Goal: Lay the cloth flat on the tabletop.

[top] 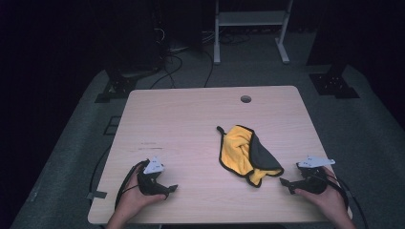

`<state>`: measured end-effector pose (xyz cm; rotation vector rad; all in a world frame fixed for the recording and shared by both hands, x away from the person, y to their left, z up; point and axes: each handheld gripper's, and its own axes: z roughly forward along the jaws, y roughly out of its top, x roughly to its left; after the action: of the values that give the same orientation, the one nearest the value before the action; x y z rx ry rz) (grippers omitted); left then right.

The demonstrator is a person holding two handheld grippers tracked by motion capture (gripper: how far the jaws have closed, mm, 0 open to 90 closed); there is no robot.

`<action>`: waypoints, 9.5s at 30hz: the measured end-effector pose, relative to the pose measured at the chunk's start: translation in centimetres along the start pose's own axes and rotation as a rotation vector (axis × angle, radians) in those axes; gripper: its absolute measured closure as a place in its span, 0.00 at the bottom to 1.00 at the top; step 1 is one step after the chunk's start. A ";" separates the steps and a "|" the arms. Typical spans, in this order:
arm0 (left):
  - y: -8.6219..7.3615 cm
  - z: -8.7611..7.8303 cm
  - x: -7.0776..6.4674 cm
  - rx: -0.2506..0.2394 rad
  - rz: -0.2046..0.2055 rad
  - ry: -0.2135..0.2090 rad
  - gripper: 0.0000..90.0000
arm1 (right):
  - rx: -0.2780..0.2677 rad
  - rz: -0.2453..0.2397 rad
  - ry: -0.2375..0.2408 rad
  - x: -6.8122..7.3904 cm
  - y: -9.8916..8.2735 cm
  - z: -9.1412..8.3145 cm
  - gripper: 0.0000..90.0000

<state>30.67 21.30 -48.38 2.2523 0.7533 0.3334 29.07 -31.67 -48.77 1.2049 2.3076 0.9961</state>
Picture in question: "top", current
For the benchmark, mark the dark floor outlet plate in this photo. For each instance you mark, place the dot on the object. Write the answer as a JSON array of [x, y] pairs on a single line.
[[112, 125]]

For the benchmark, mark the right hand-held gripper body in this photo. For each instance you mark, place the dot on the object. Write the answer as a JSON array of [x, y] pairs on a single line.
[[313, 184]]

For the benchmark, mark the person's right hand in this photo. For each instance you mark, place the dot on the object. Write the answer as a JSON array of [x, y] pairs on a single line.
[[332, 197]]

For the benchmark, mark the white metal stand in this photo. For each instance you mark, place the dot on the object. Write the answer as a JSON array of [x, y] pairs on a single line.
[[250, 18]]

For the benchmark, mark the yellow and dark grey cloth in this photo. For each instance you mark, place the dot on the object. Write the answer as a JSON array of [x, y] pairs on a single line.
[[234, 152]]

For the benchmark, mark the grey tape strip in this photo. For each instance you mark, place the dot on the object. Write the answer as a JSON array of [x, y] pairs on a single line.
[[97, 194]]

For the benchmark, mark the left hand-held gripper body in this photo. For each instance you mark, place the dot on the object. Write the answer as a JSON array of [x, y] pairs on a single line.
[[152, 183]]

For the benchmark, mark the black stand base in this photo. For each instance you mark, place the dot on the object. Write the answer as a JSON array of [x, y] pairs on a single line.
[[334, 84], [119, 87]]

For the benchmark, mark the person's left hand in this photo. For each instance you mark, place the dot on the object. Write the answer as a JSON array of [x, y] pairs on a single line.
[[133, 200]]

